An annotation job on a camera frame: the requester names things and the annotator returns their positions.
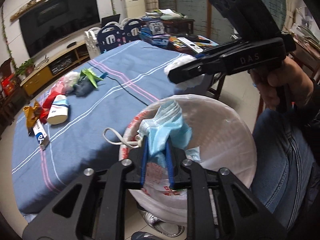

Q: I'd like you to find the clear blue plastic bag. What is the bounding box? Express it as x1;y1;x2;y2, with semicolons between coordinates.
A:
185;146;201;163

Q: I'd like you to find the dark blue cloth bundle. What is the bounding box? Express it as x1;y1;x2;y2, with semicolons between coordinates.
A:
73;73;107;97

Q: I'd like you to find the white blue paper cup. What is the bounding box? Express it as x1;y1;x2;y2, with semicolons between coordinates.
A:
47;95;69;125

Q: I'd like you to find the green paper wrapper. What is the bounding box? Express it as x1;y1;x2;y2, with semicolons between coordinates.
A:
80;68;104;88

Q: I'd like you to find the pink white plastic bag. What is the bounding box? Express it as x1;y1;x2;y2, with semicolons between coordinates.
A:
50;76;73;95

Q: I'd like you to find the white blue toothpaste box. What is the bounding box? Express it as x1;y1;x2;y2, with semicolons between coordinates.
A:
33;119;49;151

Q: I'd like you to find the red snack wrapper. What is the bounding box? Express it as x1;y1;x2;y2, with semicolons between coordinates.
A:
40;91;61;124

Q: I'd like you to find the gold foil wrapper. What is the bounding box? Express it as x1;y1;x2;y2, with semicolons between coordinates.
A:
23;101;42;133

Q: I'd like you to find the white tissue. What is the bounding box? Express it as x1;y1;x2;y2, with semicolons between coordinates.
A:
164;54;206;90

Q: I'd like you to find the person right hand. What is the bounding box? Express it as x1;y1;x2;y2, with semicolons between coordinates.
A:
250;57;313;110

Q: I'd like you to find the grey slipper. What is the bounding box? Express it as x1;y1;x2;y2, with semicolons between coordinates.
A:
139;209;184;238

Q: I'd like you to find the white remote control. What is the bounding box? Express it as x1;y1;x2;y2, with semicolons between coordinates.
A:
177;37;204;54

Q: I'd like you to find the white plastic bin liner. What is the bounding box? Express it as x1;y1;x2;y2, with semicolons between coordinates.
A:
119;94;258;224

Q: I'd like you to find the blue striped tablecloth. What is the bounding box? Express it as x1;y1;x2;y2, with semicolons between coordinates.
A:
11;41;182;216

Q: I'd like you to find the dark wooden side table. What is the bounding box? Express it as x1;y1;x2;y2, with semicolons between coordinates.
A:
139;8;226;100

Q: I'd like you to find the blue jeans leg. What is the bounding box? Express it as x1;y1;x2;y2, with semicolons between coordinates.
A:
251;109;319;229

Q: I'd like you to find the white baby fence panel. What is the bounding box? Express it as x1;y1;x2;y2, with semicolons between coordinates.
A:
84;27;101;60

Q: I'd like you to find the navy baby fence panel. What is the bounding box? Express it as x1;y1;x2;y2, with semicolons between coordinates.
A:
97;18;142;54

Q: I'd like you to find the yellow wooden tv cabinet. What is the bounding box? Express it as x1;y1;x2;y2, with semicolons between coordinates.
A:
21;41;89;98

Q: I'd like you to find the black laptop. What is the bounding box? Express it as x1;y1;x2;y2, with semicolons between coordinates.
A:
101;14;120;27

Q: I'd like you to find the green potted plant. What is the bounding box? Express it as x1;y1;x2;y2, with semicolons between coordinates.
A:
16;59;35;81

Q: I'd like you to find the red gift box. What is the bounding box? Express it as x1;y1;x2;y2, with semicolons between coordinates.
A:
1;74;15;96

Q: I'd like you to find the large black television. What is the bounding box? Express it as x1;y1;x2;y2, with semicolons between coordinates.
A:
19;0;100;57

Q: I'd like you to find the black cable on tablecloth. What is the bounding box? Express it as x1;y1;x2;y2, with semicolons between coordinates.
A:
87;62;149;107

